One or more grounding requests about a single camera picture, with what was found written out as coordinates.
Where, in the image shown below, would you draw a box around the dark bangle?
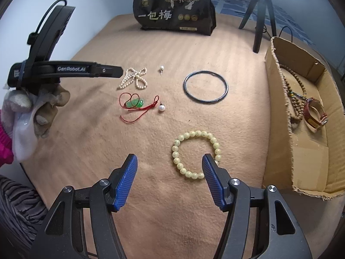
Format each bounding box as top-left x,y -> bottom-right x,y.
183,71 -> 229,104

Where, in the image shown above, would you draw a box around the black tripod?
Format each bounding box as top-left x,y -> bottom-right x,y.
238,0 -> 278,54

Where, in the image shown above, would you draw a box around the wooden bead necklace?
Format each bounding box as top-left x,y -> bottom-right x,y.
279,63 -> 309,126

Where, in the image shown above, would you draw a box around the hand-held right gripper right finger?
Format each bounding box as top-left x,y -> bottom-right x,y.
202,153 -> 313,259

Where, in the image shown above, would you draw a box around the blue patterned bedsheet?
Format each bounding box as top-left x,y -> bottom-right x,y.
210,0 -> 316,45

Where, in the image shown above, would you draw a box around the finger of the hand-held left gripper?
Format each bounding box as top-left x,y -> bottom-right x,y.
50,61 -> 124,79

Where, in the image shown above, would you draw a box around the cardboard box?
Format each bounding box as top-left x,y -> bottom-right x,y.
263,36 -> 345,201

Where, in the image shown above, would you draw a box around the metal bangle bracelets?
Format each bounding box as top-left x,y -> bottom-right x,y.
304,97 -> 329,129

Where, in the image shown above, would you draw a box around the person's striped pants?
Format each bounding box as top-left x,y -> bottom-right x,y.
0,175 -> 48,250

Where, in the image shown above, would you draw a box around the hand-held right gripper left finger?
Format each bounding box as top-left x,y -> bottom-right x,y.
31,153 -> 138,259

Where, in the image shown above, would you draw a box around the pearl necklace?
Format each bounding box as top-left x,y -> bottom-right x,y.
117,67 -> 148,90

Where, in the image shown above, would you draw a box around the jade pendant with red cord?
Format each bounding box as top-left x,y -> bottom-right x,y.
119,92 -> 160,123

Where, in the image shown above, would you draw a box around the tan blanket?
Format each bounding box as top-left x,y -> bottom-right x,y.
16,13 -> 297,259

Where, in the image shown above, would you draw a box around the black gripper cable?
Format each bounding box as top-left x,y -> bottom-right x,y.
27,0 -> 68,45

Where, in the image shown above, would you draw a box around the black snack bag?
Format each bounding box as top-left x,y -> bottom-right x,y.
131,0 -> 217,37

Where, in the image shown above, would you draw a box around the cream bead bracelet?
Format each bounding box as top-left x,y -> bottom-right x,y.
172,130 -> 222,180

